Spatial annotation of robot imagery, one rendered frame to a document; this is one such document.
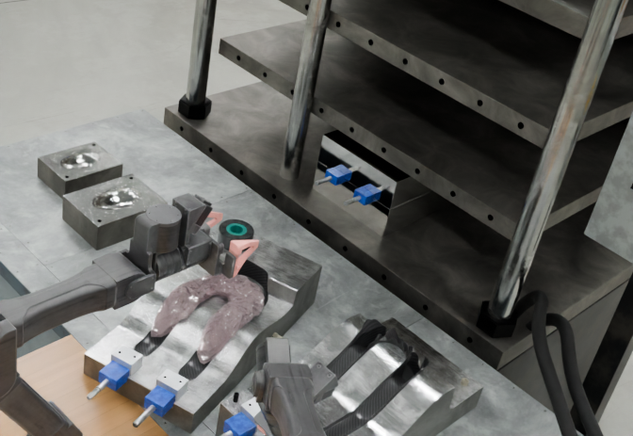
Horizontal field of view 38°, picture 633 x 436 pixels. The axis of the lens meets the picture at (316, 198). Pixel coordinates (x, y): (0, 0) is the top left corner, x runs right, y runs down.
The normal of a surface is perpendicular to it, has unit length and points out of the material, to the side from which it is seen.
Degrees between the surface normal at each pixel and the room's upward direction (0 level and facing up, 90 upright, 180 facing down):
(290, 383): 14
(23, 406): 91
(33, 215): 0
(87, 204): 0
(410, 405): 28
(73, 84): 0
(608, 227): 90
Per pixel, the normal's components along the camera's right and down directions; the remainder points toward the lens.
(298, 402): 0.13, -0.94
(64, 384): 0.17, -0.83
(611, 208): -0.70, 0.29
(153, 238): 0.71, 0.48
